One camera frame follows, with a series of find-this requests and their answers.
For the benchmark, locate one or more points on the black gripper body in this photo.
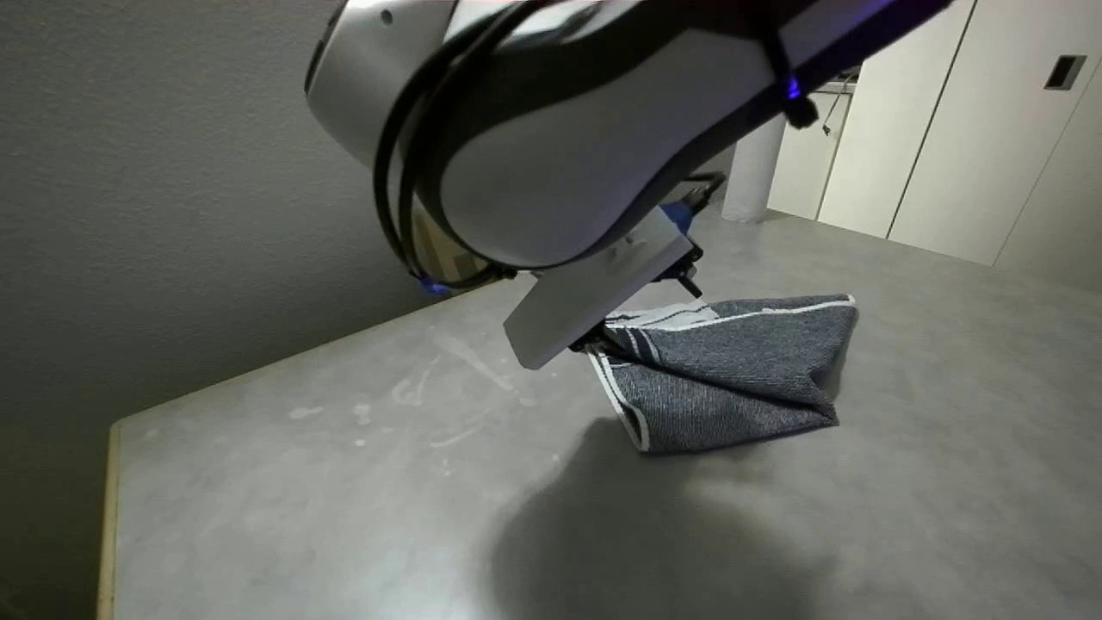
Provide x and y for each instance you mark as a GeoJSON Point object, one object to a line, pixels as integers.
{"type": "Point", "coordinates": [679, 275]}

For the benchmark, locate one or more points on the grey blue towel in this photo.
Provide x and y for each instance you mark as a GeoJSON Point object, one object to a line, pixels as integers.
{"type": "Point", "coordinates": [726, 374]}

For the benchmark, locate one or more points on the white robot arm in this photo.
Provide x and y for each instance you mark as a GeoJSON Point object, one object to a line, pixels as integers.
{"type": "Point", "coordinates": [542, 137]}

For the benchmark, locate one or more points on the white kitchen cabinet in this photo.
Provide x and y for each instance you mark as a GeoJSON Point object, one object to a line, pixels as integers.
{"type": "Point", "coordinates": [975, 137]}

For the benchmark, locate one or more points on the white wrist camera plate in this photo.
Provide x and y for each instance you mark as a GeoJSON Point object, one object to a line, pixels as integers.
{"type": "Point", "coordinates": [570, 302]}

